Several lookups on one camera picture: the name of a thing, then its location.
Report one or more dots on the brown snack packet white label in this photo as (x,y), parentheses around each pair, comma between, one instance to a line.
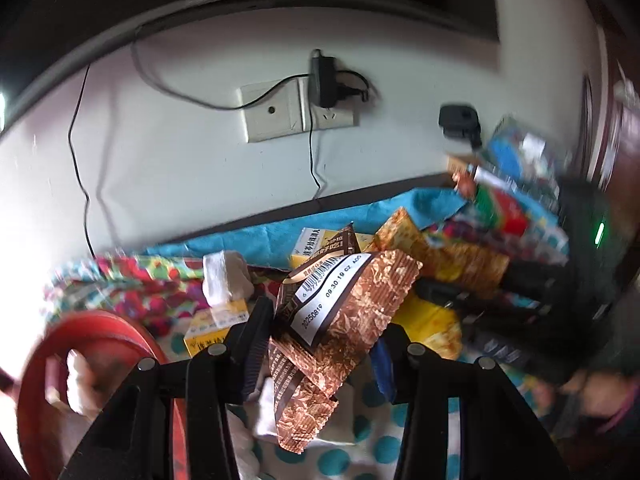
(350,320)

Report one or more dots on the black plugged power adapter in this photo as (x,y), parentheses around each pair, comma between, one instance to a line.
(322,80)

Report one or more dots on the red green printed box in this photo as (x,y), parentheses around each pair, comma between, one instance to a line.
(500,210)

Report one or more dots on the grey mattress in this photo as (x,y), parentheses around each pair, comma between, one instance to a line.
(380,195)

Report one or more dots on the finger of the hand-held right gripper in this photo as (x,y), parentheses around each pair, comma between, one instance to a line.
(510,350)
(450,295)

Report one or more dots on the person's right forearm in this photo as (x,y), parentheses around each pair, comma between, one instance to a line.
(625,430)

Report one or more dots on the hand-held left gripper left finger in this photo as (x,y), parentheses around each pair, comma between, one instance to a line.
(250,345)

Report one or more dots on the red round basin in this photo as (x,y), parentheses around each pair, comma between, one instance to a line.
(37,375)

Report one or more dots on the white wall aerial socket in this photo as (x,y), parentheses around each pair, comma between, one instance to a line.
(270,110)

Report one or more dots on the white sock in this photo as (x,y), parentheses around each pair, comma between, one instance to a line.
(225,275)

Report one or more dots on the small tan carton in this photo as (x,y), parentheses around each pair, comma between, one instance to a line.
(462,170)

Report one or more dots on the small black charger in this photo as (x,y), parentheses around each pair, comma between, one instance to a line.
(459,119)

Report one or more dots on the yellow cereal snack packet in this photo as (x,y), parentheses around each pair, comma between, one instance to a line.
(450,260)

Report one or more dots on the yellow medicine box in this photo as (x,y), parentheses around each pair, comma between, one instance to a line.
(312,242)
(220,322)

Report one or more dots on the person's right hand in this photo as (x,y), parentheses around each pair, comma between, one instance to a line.
(595,390)

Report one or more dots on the white wall power outlet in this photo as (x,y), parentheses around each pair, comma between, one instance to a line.
(340,115)

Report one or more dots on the polka dot cloth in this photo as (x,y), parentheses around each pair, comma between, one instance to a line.
(125,280)

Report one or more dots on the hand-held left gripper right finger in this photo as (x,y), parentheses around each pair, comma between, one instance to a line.
(382,367)

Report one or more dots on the white crumpled plastic bag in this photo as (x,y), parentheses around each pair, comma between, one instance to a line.
(87,385)

